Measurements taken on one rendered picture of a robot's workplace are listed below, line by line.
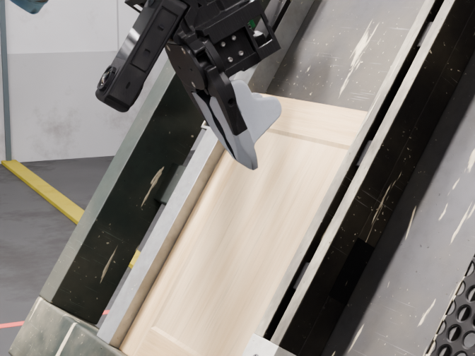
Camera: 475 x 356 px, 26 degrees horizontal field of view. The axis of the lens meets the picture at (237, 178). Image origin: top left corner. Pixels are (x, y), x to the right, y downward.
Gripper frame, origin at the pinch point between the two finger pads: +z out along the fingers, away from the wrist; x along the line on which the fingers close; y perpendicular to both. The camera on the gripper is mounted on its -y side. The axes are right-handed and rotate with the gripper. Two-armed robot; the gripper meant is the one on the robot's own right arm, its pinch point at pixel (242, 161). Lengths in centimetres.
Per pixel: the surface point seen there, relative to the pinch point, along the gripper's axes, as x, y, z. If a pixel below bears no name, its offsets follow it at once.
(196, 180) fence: 68, 12, 24
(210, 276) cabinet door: 54, 3, 33
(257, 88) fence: 70, 29, 17
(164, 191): 90, 11, 30
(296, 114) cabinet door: 55, 28, 19
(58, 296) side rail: 90, -16, 37
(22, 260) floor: 450, 1, 149
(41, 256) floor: 453, 11, 154
